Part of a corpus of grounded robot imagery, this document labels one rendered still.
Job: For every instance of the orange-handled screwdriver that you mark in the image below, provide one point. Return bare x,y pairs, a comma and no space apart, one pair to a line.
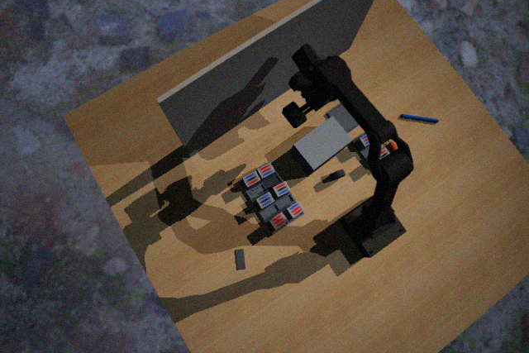
392,146

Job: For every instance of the grey flat panel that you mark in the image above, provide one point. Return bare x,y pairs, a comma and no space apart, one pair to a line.
219,97

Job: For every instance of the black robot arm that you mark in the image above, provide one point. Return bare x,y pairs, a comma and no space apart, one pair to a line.
331,77

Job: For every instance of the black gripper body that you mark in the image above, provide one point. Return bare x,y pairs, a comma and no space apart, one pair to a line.
295,115

